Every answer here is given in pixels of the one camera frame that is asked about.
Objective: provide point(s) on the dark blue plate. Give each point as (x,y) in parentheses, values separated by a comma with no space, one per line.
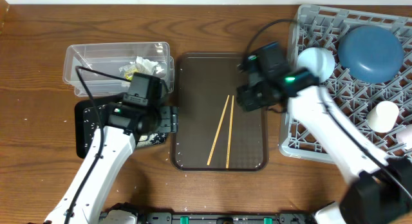
(372,54)

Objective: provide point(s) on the black plastic bin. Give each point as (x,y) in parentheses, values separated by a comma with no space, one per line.
(86,122)

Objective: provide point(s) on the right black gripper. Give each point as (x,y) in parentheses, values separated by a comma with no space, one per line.
(250,102)

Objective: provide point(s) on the grey dishwasher rack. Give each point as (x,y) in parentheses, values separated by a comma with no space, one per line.
(322,26)

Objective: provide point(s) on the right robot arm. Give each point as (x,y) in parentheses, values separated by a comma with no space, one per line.
(379,186)

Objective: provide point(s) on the white tissue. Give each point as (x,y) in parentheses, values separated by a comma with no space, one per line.
(148,67)

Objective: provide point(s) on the light blue small bowl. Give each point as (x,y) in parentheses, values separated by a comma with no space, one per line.
(319,61)

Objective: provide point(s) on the white cup with pink inside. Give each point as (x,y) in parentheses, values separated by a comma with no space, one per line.
(405,137)

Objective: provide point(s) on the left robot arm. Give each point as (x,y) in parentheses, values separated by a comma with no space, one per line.
(113,143)

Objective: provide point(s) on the clear plastic bin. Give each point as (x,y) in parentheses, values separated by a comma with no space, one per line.
(105,59)

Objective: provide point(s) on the pile of rice grains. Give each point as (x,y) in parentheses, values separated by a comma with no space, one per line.
(153,139)

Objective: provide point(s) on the green yellow snack wrapper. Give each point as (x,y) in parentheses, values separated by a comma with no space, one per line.
(128,71)

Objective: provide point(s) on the dark brown serving tray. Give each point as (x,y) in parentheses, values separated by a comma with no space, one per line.
(203,81)

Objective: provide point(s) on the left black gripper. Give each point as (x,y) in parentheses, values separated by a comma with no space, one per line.
(168,120)

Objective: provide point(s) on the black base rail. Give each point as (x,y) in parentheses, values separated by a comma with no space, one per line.
(186,218)

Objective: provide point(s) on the white cup with green inside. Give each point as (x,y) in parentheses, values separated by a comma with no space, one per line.
(383,116)

